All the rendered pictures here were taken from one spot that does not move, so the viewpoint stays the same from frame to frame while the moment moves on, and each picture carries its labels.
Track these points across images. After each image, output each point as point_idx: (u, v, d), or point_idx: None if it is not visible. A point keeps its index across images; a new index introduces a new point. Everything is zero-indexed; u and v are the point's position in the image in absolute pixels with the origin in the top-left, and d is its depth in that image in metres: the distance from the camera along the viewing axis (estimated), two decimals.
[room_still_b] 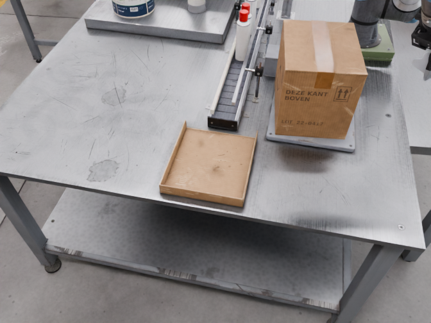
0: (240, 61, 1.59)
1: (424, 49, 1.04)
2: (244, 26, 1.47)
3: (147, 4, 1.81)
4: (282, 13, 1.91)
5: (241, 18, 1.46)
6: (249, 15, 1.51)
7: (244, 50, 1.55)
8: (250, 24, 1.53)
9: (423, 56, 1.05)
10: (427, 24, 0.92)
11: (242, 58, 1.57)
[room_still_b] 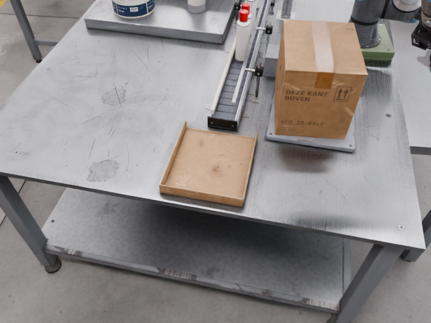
0: (240, 61, 1.59)
1: (424, 49, 1.04)
2: (244, 26, 1.47)
3: (147, 4, 1.81)
4: (282, 13, 1.91)
5: (241, 18, 1.46)
6: (249, 15, 1.51)
7: (244, 50, 1.55)
8: (250, 24, 1.53)
9: (426, 54, 1.06)
10: (427, 24, 0.92)
11: (242, 58, 1.57)
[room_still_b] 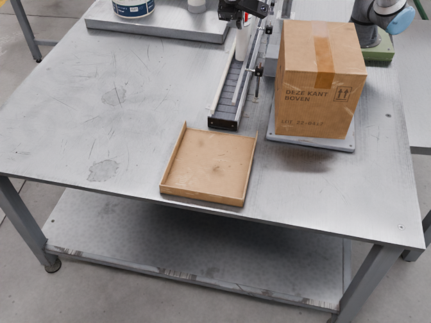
0: (240, 61, 1.59)
1: (229, 20, 1.32)
2: (244, 26, 1.47)
3: (147, 4, 1.81)
4: (282, 13, 1.91)
5: None
6: (249, 15, 1.51)
7: (244, 50, 1.55)
8: (250, 24, 1.53)
9: (231, 21, 1.35)
10: None
11: (242, 58, 1.57)
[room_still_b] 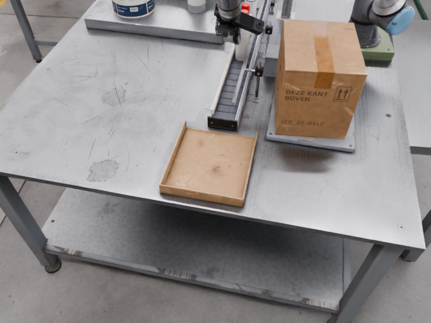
0: (240, 61, 1.59)
1: (226, 36, 1.37)
2: None
3: (147, 4, 1.81)
4: (282, 13, 1.91)
5: None
6: (249, 15, 1.51)
7: (244, 50, 1.55)
8: None
9: (229, 36, 1.40)
10: (226, 16, 1.23)
11: (242, 58, 1.57)
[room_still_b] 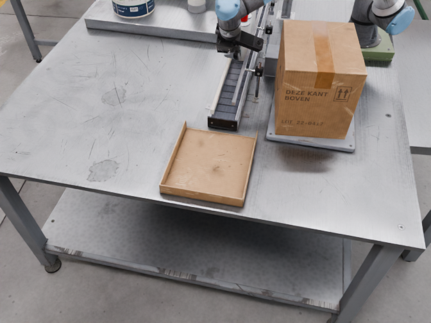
0: (240, 61, 1.59)
1: (227, 52, 1.42)
2: (244, 26, 1.47)
3: (147, 4, 1.81)
4: (282, 13, 1.91)
5: (241, 18, 1.46)
6: (249, 15, 1.51)
7: (244, 50, 1.55)
8: (250, 24, 1.53)
9: (229, 53, 1.45)
10: (227, 36, 1.28)
11: (242, 58, 1.57)
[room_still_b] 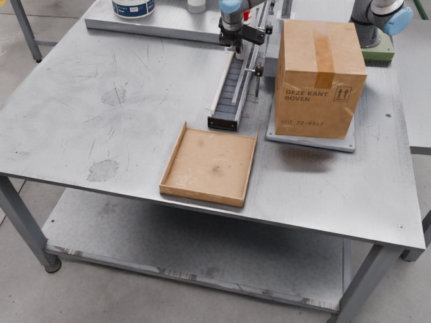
0: (240, 60, 1.59)
1: (229, 46, 1.46)
2: None
3: (147, 4, 1.81)
4: (282, 13, 1.91)
5: None
6: (249, 14, 1.51)
7: (244, 49, 1.56)
8: (250, 24, 1.54)
9: (231, 47, 1.48)
10: (229, 29, 1.32)
11: (242, 57, 1.58)
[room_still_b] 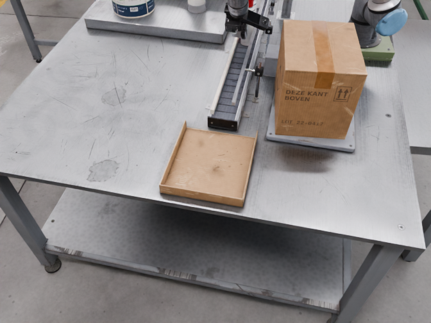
0: (245, 46, 1.66)
1: (235, 31, 1.53)
2: None
3: (147, 4, 1.81)
4: (282, 13, 1.91)
5: None
6: (254, 1, 1.58)
7: (248, 36, 1.62)
8: (255, 10, 1.61)
9: (236, 32, 1.55)
10: (235, 13, 1.39)
11: (247, 43, 1.65)
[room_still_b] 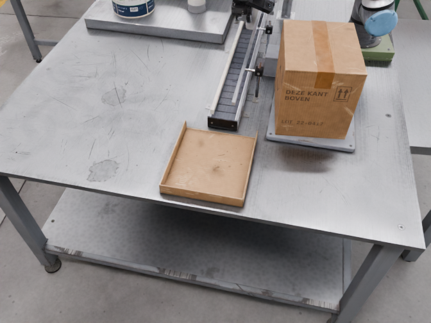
0: (250, 30, 1.75)
1: (240, 15, 1.61)
2: None
3: (147, 4, 1.81)
4: (282, 13, 1.91)
5: None
6: None
7: (253, 20, 1.71)
8: None
9: (242, 16, 1.64)
10: None
11: (251, 27, 1.74)
